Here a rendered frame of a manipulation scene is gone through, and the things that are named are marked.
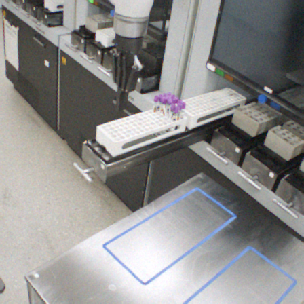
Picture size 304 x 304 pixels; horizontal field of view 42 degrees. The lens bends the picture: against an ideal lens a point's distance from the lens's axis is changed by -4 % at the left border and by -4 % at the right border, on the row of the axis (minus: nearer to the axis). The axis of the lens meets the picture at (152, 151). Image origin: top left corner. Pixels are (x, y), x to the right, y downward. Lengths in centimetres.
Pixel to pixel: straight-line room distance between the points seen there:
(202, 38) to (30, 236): 124
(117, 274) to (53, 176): 154
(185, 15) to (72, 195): 119
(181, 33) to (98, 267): 100
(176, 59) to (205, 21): 23
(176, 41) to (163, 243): 90
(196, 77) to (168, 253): 82
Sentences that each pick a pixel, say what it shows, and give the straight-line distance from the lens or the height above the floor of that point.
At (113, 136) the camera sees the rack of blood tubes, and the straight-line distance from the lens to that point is 124.
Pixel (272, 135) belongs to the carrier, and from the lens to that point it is 140.
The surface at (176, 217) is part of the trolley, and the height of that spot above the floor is 82.
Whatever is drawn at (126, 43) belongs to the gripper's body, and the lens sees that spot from 108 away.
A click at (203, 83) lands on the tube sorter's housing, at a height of 89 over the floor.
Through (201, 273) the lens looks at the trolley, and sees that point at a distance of 96.
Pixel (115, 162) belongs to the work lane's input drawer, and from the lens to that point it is 122.
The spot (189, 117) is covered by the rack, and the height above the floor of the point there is 86.
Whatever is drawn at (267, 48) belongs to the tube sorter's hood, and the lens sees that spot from 134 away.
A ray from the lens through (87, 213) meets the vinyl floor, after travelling 219.
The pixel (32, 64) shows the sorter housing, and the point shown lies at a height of 42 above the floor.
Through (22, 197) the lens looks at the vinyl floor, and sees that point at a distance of 228.
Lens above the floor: 156
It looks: 36 degrees down
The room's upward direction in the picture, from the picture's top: 9 degrees clockwise
